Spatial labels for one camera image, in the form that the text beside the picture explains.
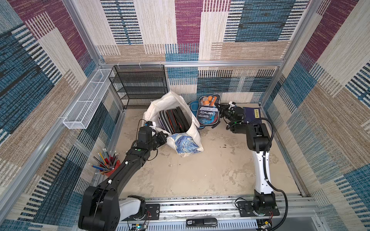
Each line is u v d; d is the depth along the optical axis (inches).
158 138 29.3
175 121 35.3
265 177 25.6
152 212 29.3
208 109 41.4
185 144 32.5
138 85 42.6
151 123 30.4
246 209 28.8
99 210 15.4
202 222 26.4
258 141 26.2
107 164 31.5
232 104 40.9
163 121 34.3
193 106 45.2
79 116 27.7
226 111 38.7
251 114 45.3
